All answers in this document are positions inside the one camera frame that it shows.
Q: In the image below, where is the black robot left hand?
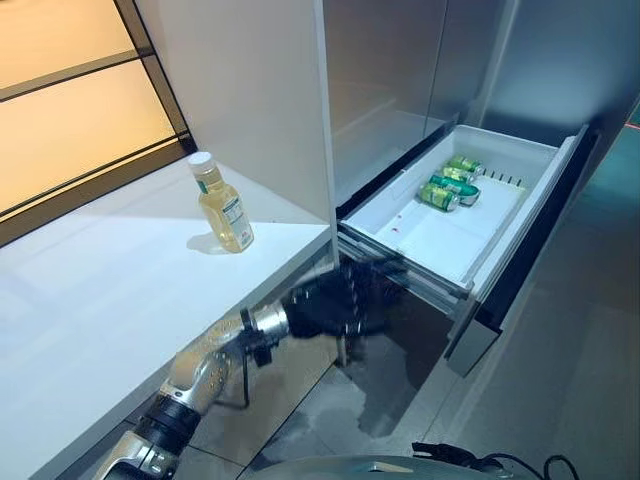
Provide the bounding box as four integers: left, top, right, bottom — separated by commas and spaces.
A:
285, 257, 401, 369

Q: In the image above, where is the open white fridge drawer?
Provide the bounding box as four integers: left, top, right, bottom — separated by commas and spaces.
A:
335, 123, 601, 379

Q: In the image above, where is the stainless steel fridge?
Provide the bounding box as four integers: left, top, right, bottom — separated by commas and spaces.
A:
322, 0, 640, 436

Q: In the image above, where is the yellow drink bottle white cap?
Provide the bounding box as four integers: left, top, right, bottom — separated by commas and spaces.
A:
187, 152, 255, 254

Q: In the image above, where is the green drink can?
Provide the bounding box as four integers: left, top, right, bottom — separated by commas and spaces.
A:
428, 173, 483, 207
439, 166, 476, 185
417, 182, 461, 213
447, 154, 486, 176

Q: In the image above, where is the grey robot torso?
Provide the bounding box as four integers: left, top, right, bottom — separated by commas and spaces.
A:
248, 452, 554, 480

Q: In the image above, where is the white cabinet side panel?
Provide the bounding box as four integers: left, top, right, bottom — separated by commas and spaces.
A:
133, 0, 336, 261

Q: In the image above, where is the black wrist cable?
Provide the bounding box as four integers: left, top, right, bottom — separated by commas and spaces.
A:
219, 308, 274, 410

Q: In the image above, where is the black cable on torso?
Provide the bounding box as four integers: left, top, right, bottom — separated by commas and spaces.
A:
411, 439, 640, 480

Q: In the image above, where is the dark window frame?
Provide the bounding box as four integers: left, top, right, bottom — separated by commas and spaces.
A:
0, 0, 200, 247

